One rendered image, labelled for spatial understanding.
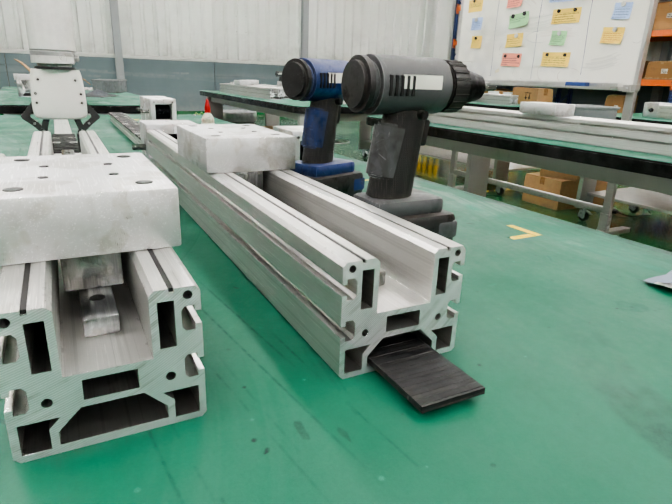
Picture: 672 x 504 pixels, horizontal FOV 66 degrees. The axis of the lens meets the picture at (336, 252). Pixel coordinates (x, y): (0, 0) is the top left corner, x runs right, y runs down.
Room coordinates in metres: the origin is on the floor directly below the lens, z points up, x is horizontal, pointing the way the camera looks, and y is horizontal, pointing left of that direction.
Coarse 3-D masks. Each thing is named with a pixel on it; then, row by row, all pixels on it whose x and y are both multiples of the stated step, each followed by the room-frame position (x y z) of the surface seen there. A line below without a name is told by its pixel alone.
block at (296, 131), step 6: (276, 126) 1.07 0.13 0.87; (282, 126) 1.07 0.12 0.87; (288, 126) 1.07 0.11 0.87; (294, 126) 1.08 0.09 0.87; (300, 126) 1.08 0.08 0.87; (282, 132) 1.03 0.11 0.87; (288, 132) 1.00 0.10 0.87; (294, 132) 0.99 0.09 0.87; (300, 132) 0.99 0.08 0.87; (300, 138) 0.99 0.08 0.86; (300, 144) 1.02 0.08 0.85; (300, 150) 1.01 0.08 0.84; (300, 156) 1.01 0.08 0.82
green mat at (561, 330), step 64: (0, 128) 1.67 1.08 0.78; (448, 192) 0.94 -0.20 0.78; (192, 256) 0.54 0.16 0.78; (512, 256) 0.58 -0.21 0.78; (576, 256) 0.59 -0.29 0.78; (640, 256) 0.60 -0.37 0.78; (256, 320) 0.39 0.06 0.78; (512, 320) 0.41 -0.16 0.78; (576, 320) 0.41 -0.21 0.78; (640, 320) 0.42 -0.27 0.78; (256, 384) 0.30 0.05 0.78; (320, 384) 0.30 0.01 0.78; (384, 384) 0.30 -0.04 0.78; (512, 384) 0.31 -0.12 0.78; (576, 384) 0.31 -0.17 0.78; (640, 384) 0.31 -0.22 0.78; (0, 448) 0.23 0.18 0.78; (128, 448) 0.23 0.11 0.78; (192, 448) 0.23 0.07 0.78; (256, 448) 0.23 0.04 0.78; (320, 448) 0.24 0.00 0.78; (384, 448) 0.24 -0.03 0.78; (448, 448) 0.24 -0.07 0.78; (512, 448) 0.24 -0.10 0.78; (576, 448) 0.24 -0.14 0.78; (640, 448) 0.25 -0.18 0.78
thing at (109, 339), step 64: (128, 256) 0.33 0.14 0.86; (0, 320) 0.22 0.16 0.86; (64, 320) 0.29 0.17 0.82; (128, 320) 0.29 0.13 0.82; (192, 320) 0.27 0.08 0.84; (0, 384) 0.22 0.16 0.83; (64, 384) 0.23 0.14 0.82; (128, 384) 0.25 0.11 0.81; (192, 384) 0.26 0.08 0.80; (64, 448) 0.23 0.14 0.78
